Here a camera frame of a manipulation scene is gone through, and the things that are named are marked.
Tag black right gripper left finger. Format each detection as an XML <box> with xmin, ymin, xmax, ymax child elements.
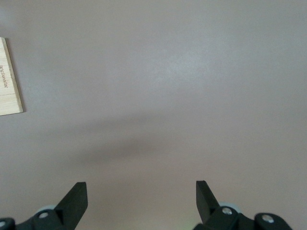
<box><xmin>0</xmin><ymin>182</ymin><xmax>88</xmax><ymax>230</ymax></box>

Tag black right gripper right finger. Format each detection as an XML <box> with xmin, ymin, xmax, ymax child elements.
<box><xmin>194</xmin><ymin>180</ymin><xmax>292</xmax><ymax>230</ymax></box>

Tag bamboo cutting board, metal handle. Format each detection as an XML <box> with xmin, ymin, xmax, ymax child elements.
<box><xmin>0</xmin><ymin>37</ymin><xmax>24</xmax><ymax>117</ymax></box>

